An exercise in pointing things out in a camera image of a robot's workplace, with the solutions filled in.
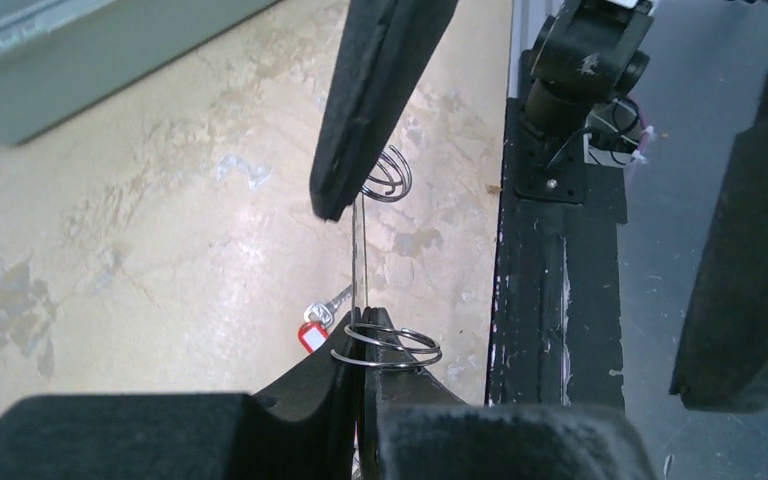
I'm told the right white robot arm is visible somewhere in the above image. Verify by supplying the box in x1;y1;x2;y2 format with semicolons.
310;1;768;413

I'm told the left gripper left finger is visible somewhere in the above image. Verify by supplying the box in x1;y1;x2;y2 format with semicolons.
0;330;358;479

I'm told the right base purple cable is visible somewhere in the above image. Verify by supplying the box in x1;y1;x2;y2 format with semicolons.
585;99;657;170

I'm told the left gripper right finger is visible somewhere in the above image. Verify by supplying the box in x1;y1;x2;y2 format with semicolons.
360;307;656;479

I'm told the clear lidded storage bin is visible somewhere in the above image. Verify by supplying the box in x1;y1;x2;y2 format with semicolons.
0;0;271;145

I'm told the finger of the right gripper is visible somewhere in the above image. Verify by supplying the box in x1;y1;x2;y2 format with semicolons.
670;73;768;412
309;0;457;221

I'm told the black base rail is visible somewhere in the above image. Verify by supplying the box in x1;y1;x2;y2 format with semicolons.
484;55;627;409

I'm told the small split key ring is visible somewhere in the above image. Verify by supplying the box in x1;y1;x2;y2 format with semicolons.
360;144;414;204

